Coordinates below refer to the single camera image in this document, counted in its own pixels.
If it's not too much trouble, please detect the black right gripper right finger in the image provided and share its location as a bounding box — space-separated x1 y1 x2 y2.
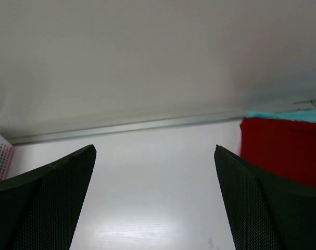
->
214 145 316 249

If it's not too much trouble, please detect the white plastic basket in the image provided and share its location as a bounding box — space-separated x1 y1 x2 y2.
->
0 124 14 184

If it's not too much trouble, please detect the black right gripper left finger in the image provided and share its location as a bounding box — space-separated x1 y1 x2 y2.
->
0 145 96 249

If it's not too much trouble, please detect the dark red t shirt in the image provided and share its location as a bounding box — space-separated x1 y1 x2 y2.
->
240 117 316 188

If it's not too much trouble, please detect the folded pink t shirt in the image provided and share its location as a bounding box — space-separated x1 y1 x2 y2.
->
236 144 242 156

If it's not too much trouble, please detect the folded teal t shirt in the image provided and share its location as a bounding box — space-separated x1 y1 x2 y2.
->
246 109 316 122

